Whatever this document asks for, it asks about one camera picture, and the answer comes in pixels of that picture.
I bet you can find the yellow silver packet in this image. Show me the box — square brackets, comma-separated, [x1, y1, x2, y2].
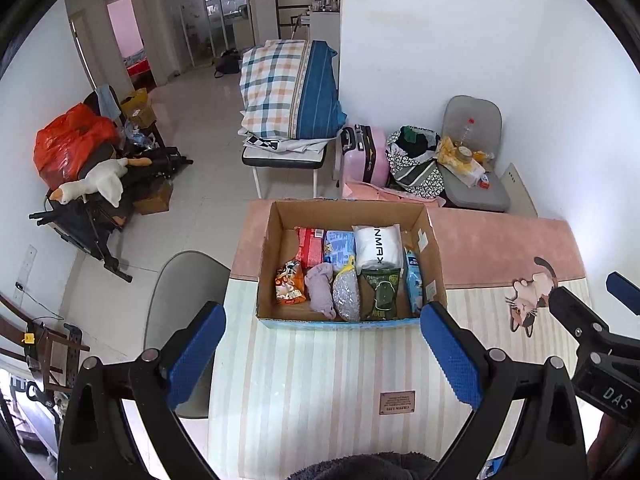
[331, 257, 362, 322]

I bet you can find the white goose plush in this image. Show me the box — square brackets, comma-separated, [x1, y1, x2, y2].
[50, 157, 153, 208]

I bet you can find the white cabinet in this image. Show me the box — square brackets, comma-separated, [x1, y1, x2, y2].
[299, 7, 342, 43]

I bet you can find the dark fleece garment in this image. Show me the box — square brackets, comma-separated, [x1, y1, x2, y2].
[287, 452, 441, 480]

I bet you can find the black green clothing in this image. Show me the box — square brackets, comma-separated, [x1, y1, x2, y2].
[397, 125, 441, 158]

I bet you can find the white wall outlet plate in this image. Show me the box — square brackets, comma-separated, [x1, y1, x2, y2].
[12, 245, 38, 306]

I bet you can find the grey padded chair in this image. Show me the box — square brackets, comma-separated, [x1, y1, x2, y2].
[440, 95, 512, 213]

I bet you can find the green packet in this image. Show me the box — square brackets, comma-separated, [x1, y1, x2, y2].
[360, 266, 402, 322]

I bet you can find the pink suitcase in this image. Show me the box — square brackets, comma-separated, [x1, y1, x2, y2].
[340, 124, 388, 186]

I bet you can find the yellow plastic bag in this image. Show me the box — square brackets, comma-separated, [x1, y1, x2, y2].
[436, 136, 463, 168]

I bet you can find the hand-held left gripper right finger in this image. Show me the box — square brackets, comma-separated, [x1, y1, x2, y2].
[420, 302, 588, 480]

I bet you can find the black perforated bracket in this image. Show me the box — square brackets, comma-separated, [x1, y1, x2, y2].
[62, 324, 83, 386]

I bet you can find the light blue long packet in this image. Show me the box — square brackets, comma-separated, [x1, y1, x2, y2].
[402, 247, 426, 317]

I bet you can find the blue white tissue packet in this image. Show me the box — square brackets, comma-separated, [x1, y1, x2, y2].
[322, 230, 357, 268]

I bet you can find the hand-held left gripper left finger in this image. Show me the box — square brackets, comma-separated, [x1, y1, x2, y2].
[57, 301, 227, 480]

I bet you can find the plaid and blue bedding bundle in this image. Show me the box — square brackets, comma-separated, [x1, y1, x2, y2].
[238, 39, 348, 142]

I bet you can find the black folded frame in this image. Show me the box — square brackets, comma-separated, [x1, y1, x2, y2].
[29, 145, 195, 283]

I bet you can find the small brown cardboard box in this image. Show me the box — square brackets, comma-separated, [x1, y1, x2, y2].
[132, 180, 174, 216]

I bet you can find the red plastic bag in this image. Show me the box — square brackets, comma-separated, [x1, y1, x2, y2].
[33, 102, 121, 191]

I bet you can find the light blue cloth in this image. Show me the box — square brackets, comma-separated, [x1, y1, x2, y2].
[95, 84, 122, 121]

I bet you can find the white bench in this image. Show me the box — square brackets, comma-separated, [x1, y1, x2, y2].
[241, 142, 331, 200]

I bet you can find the white flat panel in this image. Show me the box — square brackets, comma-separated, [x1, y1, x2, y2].
[501, 162, 540, 218]

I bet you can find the white folded sheet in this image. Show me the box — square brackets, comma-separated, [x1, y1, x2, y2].
[241, 132, 331, 153]

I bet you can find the yellow cardboard box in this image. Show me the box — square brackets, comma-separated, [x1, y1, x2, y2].
[120, 87, 158, 128]

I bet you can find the orange white snack packet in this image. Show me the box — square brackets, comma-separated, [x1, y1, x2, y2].
[273, 261, 307, 306]

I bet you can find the white packet with black print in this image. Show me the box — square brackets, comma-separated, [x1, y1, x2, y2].
[351, 224, 405, 276]

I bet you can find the red snack packet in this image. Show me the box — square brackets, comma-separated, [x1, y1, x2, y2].
[296, 226, 328, 267]

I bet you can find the glass sliding door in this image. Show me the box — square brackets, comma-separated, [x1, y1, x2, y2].
[157, 0, 256, 73]

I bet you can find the grey round chair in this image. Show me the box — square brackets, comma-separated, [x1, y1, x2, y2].
[144, 251, 232, 420]

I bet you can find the black white patterned tote bag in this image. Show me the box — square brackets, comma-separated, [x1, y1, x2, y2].
[385, 127, 448, 200]

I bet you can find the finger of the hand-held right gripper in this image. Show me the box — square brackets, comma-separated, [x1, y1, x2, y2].
[549, 287, 613, 361]
[606, 271, 640, 317]

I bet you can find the brown wooden chair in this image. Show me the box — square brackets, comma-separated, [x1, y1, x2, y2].
[0, 290, 91, 391]

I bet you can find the pink folded cloth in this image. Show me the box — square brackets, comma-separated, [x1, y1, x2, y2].
[342, 180, 446, 208]

